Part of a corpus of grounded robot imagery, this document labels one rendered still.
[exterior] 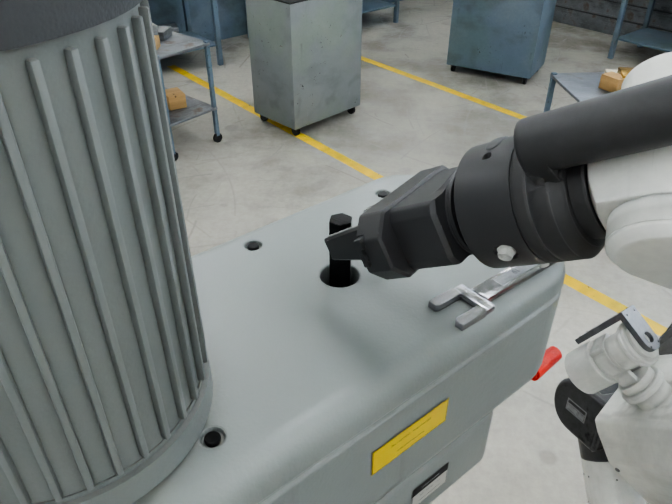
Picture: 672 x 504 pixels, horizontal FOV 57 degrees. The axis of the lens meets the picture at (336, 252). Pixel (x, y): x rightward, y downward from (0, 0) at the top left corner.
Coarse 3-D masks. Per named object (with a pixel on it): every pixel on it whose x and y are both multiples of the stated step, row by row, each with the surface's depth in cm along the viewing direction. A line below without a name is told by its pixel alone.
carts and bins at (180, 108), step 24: (168, 48) 459; (192, 48) 462; (552, 72) 413; (600, 72) 416; (624, 72) 384; (168, 96) 489; (552, 96) 421; (576, 96) 380; (168, 120) 470; (216, 120) 507
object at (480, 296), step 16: (512, 272) 56; (528, 272) 56; (464, 288) 54; (480, 288) 54; (496, 288) 54; (512, 288) 55; (432, 304) 53; (448, 304) 53; (480, 304) 53; (464, 320) 51
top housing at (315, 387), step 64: (384, 192) 70; (192, 256) 60; (256, 256) 60; (320, 256) 60; (256, 320) 52; (320, 320) 52; (384, 320) 52; (448, 320) 52; (512, 320) 55; (256, 384) 46; (320, 384) 46; (384, 384) 47; (448, 384) 52; (512, 384) 62; (192, 448) 41; (256, 448) 42; (320, 448) 44; (384, 448) 50
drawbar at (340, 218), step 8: (336, 216) 54; (344, 216) 54; (336, 224) 53; (344, 224) 53; (336, 232) 53; (336, 264) 55; (344, 264) 55; (336, 272) 56; (344, 272) 56; (336, 280) 56; (344, 280) 57
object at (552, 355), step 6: (552, 348) 75; (546, 354) 74; (552, 354) 74; (558, 354) 74; (546, 360) 73; (552, 360) 74; (558, 360) 74; (540, 366) 72; (546, 366) 73; (552, 366) 74; (540, 372) 72; (534, 378) 72
